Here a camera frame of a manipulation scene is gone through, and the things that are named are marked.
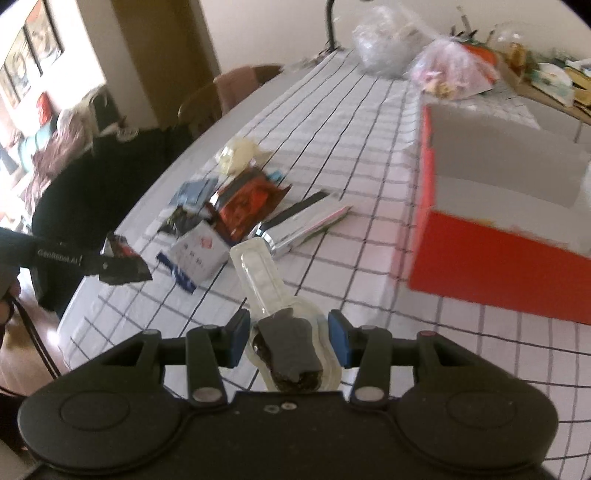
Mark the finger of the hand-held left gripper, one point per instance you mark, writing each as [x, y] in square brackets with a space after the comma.
[99, 265]

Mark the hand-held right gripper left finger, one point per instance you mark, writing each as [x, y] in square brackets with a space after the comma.
[240, 338]

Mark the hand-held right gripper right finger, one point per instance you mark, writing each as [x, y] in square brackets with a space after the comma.
[340, 339]

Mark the black and red snack packet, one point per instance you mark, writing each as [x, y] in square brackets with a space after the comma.
[125, 265]

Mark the clear packet with dark snack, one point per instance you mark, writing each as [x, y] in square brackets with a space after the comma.
[277, 300]

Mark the white packet with red print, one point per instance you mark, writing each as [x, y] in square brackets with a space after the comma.
[198, 254]

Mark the silver foil packet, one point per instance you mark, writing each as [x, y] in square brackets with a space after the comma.
[300, 224]

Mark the red foil snack packet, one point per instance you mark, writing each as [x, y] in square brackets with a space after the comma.
[244, 205]

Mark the red cardboard box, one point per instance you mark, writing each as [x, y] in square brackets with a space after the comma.
[485, 258]

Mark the person's left hand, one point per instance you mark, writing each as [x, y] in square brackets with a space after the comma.
[8, 304]

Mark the dark cloth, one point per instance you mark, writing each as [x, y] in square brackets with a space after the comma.
[101, 184]

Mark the blue striped snack packet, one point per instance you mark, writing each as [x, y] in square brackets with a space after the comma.
[180, 277]

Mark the light blue snack packet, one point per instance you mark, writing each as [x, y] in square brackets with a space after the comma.
[194, 191]

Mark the pile of patterned cloth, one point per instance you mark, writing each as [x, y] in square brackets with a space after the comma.
[64, 134]

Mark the red hanging sign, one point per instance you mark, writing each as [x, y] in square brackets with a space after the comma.
[45, 108]

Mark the small blue candy packet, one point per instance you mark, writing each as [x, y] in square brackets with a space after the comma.
[275, 176]

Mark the cream snack packet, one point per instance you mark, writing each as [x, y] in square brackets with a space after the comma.
[238, 157]

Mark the wooden chair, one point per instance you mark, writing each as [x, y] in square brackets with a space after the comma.
[198, 108]

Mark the white checked tablecloth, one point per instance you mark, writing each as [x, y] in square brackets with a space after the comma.
[346, 138]

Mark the pink cloth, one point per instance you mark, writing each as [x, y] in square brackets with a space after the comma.
[235, 90]

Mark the pink plastic bag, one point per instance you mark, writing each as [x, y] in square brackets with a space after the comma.
[455, 69]

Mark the clear plastic bag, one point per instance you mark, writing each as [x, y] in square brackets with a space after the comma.
[392, 39]

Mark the wooden desk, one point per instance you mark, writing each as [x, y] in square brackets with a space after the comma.
[545, 99]

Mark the black gooseneck lamp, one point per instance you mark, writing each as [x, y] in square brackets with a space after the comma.
[331, 23]

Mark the glass bottle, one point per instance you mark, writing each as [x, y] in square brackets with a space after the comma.
[516, 54]

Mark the pile of books and papers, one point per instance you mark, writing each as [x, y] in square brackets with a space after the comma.
[561, 78]

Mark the framed wall pictures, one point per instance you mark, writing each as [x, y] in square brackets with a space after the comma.
[27, 50]

